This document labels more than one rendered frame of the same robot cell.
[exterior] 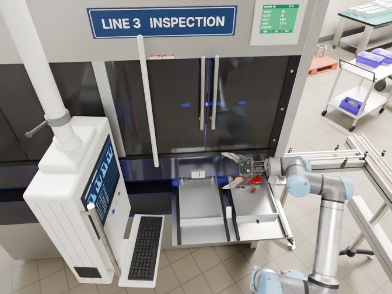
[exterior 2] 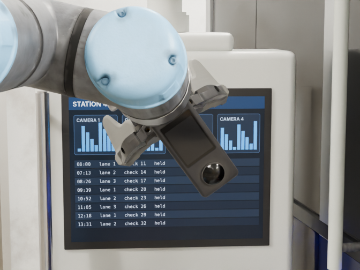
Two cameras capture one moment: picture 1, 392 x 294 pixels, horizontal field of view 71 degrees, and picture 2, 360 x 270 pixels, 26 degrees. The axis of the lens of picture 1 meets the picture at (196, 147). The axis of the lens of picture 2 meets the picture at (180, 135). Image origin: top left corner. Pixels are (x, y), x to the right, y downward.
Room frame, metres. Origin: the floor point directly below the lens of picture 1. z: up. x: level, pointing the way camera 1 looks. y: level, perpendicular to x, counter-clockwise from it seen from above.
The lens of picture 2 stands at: (0.72, -1.03, 1.59)
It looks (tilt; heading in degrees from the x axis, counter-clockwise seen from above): 8 degrees down; 84
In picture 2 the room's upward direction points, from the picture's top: straight up
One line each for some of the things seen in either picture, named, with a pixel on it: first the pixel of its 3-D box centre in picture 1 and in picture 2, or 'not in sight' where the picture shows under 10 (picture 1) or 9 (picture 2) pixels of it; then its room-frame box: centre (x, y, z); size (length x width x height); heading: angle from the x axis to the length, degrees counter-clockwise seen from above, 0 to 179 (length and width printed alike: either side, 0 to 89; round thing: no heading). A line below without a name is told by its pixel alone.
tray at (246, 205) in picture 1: (251, 194); not in sight; (1.14, -0.36, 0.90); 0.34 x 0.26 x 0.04; 5
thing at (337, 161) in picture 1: (315, 160); not in sight; (1.45, -0.88, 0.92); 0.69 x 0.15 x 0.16; 95
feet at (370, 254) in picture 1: (348, 254); not in sight; (1.16, -1.32, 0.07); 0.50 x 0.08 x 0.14; 95
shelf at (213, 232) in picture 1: (226, 207); not in sight; (1.06, -0.20, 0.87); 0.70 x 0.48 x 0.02; 95
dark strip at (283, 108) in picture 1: (277, 123); not in sight; (1.25, -0.46, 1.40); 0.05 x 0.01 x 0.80; 95
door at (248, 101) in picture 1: (247, 108); not in sight; (1.24, -0.27, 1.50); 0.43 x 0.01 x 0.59; 95
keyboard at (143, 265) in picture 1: (146, 245); not in sight; (0.83, 0.29, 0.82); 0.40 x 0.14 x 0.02; 178
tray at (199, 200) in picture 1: (199, 197); not in sight; (1.12, -0.02, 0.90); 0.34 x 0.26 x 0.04; 5
